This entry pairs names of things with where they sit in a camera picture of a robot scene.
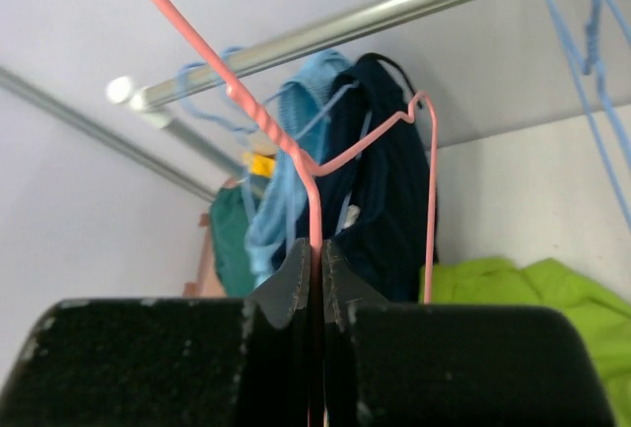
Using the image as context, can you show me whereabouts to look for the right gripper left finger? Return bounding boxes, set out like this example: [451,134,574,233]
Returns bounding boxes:
[1,239,314,426]

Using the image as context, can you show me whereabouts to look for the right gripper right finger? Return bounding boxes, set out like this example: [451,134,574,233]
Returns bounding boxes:
[321,243,615,426]

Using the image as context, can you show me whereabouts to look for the navy blue shorts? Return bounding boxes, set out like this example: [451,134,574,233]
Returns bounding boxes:
[315,53,430,302]

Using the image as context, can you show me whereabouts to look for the dark green shorts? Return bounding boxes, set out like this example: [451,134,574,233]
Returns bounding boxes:
[208,186,256,298]

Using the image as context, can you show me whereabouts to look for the lime green shorts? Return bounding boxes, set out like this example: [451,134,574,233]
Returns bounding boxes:
[432,256,630,426]

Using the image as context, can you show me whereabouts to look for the yellow shorts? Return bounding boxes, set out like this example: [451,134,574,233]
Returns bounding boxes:
[243,152,276,178]

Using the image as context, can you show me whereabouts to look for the light blue shorts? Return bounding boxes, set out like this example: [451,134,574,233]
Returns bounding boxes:
[244,48,356,290]

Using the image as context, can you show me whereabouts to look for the pink wire hanger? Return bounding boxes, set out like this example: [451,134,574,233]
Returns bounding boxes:
[151,0,438,426]

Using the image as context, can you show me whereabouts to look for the white metal clothes rack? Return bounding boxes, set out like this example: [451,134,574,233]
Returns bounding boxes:
[105,0,473,177]

